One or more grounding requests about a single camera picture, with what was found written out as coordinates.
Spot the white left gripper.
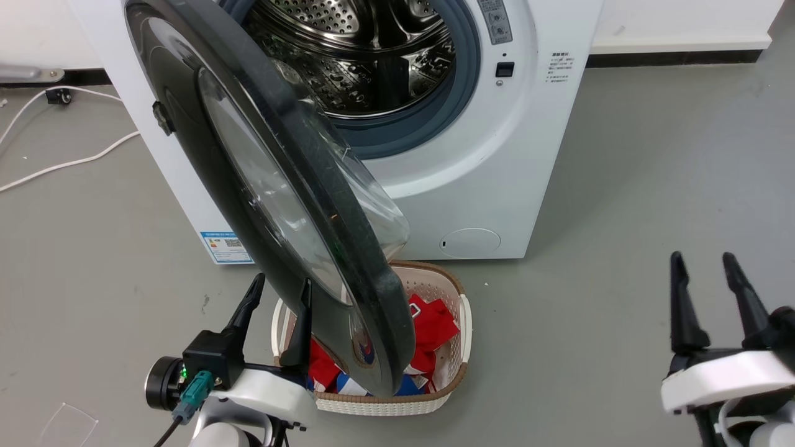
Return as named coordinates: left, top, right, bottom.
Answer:
left=213, top=273, right=319, bottom=430

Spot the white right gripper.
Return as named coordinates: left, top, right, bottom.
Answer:
left=660, top=251, right=795, bottom=415

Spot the dark grey round washer door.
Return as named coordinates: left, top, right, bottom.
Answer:
left=124, top=0, right=417, bottom=399

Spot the white front-load washing machine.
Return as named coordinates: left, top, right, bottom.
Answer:
left=68, top=0, right=604, bottom=265

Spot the grey rubber door gasket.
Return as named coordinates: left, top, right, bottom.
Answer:
left=217, top=0, right=483, bottom=160

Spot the blue white energy label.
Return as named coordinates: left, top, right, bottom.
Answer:
left=199, top=230, right=255, bottom=265

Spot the blue and white garment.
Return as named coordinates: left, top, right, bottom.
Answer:
left=335, top=368, right=437, bottom=398

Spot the red garment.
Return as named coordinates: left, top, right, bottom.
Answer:
left=308, top=294, right=461, bottom=393

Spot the beige woven plastic laundry basket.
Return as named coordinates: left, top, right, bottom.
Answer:
left=271, top=261, right=473, bottom=417

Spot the round white filter cover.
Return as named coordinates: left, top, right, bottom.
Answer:
left=439, top=227, right=502, bottom=259

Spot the stainless steel washer drum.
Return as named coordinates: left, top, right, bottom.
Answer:
left=241, top=0, right=458, bottom=119

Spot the grey warning sticker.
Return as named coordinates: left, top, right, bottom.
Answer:
left=476, top=0, right=514, bottom=46

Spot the teal cable connector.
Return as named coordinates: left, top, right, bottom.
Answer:
left=172, top=370, right=216, bottom=425

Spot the white floor cable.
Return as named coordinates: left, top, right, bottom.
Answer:
left=0, top=86, right=123, bottom=147
left=0, top=130, right=142, bottom=194

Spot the grey metal bracket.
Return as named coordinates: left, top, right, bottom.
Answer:
left=0, top=65, right=65, bottom=85

